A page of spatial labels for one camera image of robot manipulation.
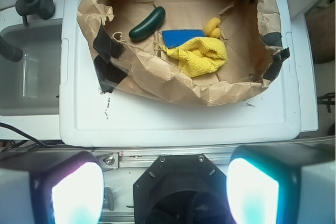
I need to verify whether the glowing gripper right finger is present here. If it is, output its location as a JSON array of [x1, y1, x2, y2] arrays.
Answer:
[[226, 144, 335, 223]]

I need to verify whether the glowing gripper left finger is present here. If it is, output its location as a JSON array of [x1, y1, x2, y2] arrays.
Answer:
[[1, 151, 104, 223]]

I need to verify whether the dark green plastic pickle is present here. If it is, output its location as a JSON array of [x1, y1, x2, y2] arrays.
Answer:
[[129, 6, 166, 41]]

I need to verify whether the white plastic bin lid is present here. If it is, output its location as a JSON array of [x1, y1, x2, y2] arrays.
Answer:
[[59, 0, 301, 147]]

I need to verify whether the grey toy sink basin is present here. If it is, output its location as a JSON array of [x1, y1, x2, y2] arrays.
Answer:
[[1, 19, 62, 116]]

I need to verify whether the yellow knitted cloth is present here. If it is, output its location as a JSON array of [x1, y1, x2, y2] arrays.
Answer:
[[161, 37, 227, 78]]

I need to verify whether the yellow plastic toy food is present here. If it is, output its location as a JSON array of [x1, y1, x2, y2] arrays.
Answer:
[[203, 17, 221, 38]]

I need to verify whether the black faucet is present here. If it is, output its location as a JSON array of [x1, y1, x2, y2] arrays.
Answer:
[[1, 0, 56, 62]]

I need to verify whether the crumpled brown paper bag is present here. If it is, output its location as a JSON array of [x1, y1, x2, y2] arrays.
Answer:
[[77, 0, 289, 106]]

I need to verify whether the blue sponge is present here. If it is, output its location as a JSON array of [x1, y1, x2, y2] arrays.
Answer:
[[162, 29, 205, 49]]

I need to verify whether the black cable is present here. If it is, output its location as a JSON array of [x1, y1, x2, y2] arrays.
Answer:
[[0, 122, 64, 153]]

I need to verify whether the aluminium rail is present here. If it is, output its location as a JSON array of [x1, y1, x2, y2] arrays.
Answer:
[[92, 143, 241, 170]]

